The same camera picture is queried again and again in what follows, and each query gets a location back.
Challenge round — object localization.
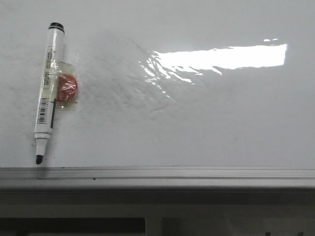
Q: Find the white black whiteboard marker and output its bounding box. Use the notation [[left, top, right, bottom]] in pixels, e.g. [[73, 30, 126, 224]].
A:
[[34, 22, 65, 165]]

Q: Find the white whiteboard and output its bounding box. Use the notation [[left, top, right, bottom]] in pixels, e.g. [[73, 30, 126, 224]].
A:
[[0, 0, 315, 169]]

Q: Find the red magnet under clear tape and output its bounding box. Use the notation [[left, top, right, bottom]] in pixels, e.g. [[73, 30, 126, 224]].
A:
[[53, 61, 79, 111]]

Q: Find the silver aluminium whiteboard frame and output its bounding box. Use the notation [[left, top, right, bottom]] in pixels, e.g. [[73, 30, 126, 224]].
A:
[[0, 167, 315, 192]]

